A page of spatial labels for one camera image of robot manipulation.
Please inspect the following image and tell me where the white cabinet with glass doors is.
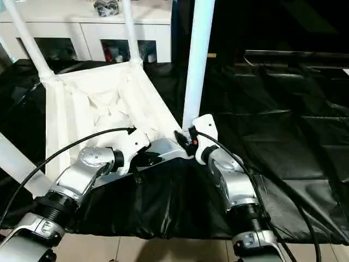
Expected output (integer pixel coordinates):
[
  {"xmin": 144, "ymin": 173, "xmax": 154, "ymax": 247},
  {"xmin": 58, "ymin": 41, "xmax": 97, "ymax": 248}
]
[{"xmin": 0, "ymin": 0, "xmax": 173, "ymax": 64}]

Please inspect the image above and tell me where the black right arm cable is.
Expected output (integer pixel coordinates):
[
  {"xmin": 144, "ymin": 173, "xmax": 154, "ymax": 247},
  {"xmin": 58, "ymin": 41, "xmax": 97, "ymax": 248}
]
[{"xmin": 256, "ymin": 201, "xmax": 298, "ymax": 262}]

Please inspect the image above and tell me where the white plastic table top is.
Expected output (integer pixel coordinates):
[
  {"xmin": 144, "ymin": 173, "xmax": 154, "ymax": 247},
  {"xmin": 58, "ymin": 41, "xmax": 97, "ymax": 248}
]
[{"xmin": 44, "ymin": 61, "xmax": 197, "ymax": 192}]

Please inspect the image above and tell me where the black mat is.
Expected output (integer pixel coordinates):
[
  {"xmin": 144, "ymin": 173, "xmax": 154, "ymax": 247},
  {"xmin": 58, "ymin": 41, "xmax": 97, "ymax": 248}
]
[{"xmin": 0, "ymin": 56, "xmax": 349, "ymax": 244}]

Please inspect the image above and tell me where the clear bag on cabinet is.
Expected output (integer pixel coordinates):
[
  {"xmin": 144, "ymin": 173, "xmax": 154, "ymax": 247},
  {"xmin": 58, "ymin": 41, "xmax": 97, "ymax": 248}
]
[{"xmin": 92, "ymin": 0, "xmax": 121, "ymax": 17}]

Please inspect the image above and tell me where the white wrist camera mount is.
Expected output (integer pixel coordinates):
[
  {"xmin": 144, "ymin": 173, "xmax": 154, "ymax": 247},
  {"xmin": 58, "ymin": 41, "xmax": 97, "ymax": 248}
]
[
  {"xmin": 116, "ymin": 126, "xmax": 151, "ymax": 176},
  {"xmin": 191, "ymin": 113, "xmax": 219, "ymax": 166}
]

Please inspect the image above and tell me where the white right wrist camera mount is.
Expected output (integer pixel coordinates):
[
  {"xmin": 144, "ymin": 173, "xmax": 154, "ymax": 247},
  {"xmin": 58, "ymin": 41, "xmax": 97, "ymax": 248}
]
[{"xmin": 191, "ymin": 113, "xmax": 219, "ymax": 166}]

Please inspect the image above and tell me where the black box with beige label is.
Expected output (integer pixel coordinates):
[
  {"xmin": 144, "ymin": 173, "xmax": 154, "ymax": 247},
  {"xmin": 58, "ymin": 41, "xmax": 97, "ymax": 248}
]
[{"xmin": 171, "ymin": 0, "xmax": 246, "ymax": 69}]

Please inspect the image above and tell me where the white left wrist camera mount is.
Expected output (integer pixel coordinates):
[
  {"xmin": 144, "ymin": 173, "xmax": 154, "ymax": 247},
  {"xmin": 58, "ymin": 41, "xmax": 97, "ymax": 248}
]
[{"xmin": 116, "ymin": 126, "xmax": 151, "ymax": 176}]

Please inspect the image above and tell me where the white plastic table leg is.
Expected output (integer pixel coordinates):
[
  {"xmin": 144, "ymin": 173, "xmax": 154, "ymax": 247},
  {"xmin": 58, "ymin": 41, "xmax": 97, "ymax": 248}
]
[
  {"xmin": 0, "ymin": 132, "xmax": 52, "ymax": 198},
  {"xmin": 121, "ymin": 0, "xmax": 143, "ymax": 69},
  {"xmin": 7, "ymin": 0, "xmax": 60, "ymax": 85},
  {"xmin": 181, "ymin": 0, "xmax": 216, "ymax": 135}
]

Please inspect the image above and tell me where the black left wrist camera cable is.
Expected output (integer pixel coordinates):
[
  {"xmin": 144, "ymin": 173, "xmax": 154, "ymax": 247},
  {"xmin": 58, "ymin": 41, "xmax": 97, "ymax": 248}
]
[{"xmin": 0, "ymin": 126, "xmax": 137, "ymax": 209}]

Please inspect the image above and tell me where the black television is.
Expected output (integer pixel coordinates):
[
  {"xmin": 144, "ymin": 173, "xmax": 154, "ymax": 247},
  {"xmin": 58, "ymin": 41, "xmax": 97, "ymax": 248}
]
[{"xmin": 243, "ymin": 0, "xmax": 349, "ymax": 68}]

